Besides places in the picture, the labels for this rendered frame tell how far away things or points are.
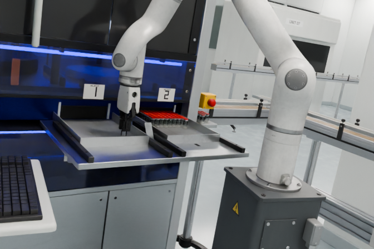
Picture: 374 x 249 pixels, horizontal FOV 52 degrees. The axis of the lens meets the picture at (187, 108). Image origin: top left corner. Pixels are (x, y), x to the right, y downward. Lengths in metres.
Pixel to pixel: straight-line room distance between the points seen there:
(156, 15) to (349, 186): 1.98
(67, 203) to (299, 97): 1.04
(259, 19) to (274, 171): 0.49
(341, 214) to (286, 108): 1.11
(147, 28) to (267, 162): 0.60
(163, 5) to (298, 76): 0.50
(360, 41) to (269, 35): 9.36
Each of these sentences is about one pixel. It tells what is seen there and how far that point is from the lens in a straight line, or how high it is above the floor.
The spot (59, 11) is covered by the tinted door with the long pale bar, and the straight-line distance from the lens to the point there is 1.51.
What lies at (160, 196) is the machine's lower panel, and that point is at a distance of 1.91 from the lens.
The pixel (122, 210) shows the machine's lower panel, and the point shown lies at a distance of 1.84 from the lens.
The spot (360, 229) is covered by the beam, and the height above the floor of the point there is 0.48.
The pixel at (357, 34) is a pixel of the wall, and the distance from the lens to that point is 10.66.
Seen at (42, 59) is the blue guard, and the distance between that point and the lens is 1.50.
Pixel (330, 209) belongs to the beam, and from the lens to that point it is 2.27.
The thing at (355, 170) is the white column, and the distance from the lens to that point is 2.85.
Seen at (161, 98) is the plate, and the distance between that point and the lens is 1.72.
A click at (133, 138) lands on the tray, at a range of 1.40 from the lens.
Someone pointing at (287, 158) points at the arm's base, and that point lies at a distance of 1.29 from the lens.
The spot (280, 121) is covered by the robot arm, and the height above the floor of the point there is 1.08.
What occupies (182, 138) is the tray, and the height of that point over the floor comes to 0.90.
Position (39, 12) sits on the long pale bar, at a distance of 1.41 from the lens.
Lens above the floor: 1.31
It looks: 11 degrees down
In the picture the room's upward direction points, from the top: 9 degrees clockwise
